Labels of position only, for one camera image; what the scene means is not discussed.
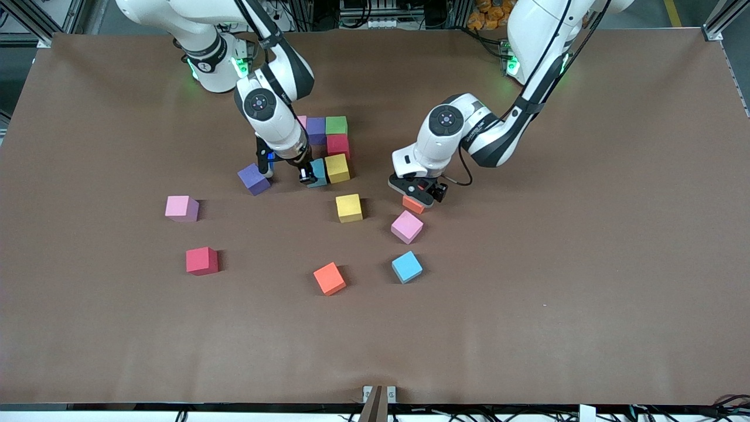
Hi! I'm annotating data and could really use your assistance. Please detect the grey equipment box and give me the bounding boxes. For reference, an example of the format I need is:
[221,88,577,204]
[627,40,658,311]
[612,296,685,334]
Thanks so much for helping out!
[339,0,411,29]

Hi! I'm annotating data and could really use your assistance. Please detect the brown wooden stick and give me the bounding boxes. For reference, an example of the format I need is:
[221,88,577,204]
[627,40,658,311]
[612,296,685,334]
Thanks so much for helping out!
[359,385,388,422]

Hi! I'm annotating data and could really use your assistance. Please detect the brown paper table cover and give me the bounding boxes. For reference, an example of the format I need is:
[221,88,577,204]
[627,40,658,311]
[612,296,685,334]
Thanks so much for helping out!
[0,28,750,406]

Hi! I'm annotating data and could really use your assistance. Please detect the aluminium frame profile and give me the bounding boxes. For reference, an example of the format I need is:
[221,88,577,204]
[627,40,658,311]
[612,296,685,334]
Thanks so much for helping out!
[702,0,750,42]
[0,0,88,47]

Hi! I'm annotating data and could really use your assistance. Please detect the white power strip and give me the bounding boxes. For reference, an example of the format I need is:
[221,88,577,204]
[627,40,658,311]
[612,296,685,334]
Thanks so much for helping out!
[264,2,294,33]

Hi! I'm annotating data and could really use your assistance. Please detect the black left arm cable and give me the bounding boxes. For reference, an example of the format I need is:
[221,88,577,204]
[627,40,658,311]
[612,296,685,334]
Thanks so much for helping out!
[441,149,474,187]

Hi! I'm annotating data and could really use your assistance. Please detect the small metal bracket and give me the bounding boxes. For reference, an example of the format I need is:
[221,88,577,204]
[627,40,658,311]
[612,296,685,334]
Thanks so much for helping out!
[363,385,397,404]

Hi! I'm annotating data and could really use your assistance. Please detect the blue foam cube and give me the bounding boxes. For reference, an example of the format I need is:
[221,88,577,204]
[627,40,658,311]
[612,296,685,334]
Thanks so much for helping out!
[307,158,328,189]
[391,250,424,284]

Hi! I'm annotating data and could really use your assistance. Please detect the yellow foam cube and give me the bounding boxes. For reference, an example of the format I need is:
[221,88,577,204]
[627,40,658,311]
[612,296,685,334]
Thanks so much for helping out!
[335,193,363,224]
[325,154,351,185]

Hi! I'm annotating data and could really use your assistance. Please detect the orange snack packets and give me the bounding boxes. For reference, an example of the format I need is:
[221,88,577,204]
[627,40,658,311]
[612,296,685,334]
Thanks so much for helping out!
[467,0,517,31]

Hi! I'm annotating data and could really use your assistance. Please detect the black base cables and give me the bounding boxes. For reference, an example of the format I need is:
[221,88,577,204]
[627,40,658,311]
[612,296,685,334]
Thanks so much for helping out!
[466,26,509,59]

